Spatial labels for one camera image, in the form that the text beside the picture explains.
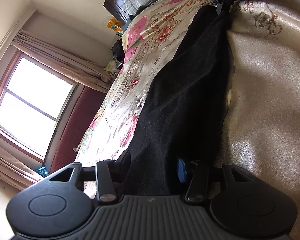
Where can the beige curtain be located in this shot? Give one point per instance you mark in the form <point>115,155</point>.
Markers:
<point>12,170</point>

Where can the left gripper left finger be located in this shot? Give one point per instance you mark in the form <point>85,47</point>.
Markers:
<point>105,173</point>

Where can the maroon bed headboard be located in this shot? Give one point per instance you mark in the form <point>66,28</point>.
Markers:
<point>85,108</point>

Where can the window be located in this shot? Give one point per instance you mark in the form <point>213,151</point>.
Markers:
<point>33,98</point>

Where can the floral satin bedspread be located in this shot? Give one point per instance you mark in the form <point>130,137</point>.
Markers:
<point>261,130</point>

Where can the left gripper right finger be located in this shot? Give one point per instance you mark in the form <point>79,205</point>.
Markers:
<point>198,182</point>

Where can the blue bag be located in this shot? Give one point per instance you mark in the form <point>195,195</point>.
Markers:
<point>42,172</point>

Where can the black pants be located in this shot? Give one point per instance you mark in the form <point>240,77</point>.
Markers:
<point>183,112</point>

